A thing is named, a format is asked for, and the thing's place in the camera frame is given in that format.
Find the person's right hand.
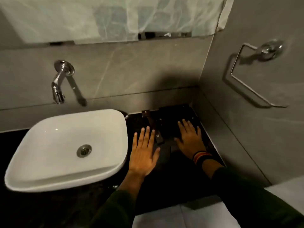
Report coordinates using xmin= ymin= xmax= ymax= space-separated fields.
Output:
xmin=174 ymin=119 xmax=206 ymax=159

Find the person's left hand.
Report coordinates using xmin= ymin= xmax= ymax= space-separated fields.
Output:
xmin=128 ymin=126 xmax=161 ymax=177

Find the person's left forearm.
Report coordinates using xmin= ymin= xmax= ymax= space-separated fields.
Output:
xmin=89 ymin=170 xmax=146 ymax=228

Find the person's right forearm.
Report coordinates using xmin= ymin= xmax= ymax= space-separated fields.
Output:
xmin=201 ymin=159 xmax=304 ymax=228

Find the dark brown rectangular case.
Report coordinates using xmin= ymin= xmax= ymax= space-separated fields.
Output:
xmin=142 ymin=110 xmax=165 ymax=145

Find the striped red black wristband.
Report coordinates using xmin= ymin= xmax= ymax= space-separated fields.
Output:
xmin=193 ymin=151 xmax=213 ymax=165

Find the chrome sink drain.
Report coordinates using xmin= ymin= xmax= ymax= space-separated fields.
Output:
xmin=76 ymin=144 xmax=92 ymax=158

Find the white ceramic sink basin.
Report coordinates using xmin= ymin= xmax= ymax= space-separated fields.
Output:
xmin=4 ymin=109 xmax=129 ymax=193

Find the translucent plastic protective sheet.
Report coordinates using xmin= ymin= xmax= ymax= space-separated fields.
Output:
xmin=0 ymin=0 xmax=235 ymax=45

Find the wall mirror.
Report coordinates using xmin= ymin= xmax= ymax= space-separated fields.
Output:
xmin=138 ymin=32 xmax=192 ymax=40

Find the chrome wall tap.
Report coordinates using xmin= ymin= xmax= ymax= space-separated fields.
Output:
xmin=51 ymin=60 xmax=75 ymax=105

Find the chrome towel ring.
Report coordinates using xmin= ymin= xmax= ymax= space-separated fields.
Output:
xmin=230 ymin=39 xmax=289 ymax=108

